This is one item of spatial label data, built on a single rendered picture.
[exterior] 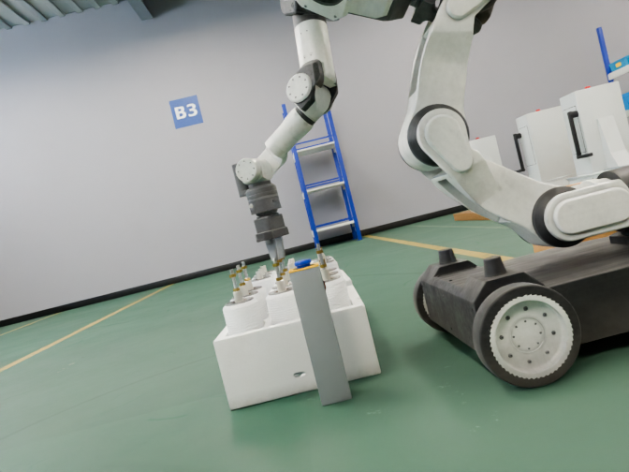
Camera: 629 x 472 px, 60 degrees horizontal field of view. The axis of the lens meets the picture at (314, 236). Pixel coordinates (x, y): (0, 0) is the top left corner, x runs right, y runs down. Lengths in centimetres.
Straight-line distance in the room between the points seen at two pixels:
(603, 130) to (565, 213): 262
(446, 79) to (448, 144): 17
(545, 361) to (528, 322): 8
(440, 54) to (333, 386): 79
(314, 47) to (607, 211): 82
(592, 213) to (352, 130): 666
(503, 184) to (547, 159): 326
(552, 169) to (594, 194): 324
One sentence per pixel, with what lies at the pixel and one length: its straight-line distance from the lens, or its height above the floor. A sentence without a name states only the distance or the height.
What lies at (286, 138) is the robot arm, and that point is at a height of 64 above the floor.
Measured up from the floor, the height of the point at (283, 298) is 24.
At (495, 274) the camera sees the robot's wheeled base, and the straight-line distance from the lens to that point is 118.
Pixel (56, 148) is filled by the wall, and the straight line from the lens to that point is 847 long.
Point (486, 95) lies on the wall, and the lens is 842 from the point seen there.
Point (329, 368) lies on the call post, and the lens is 126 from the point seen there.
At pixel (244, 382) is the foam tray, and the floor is 6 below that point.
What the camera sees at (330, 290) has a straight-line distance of 139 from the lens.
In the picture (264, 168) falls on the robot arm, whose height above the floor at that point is 59.
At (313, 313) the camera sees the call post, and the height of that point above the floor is 21.
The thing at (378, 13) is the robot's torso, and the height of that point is 86.
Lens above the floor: 42
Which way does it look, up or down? 2 degrees down
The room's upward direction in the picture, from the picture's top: 14 degrees counter-clockwise
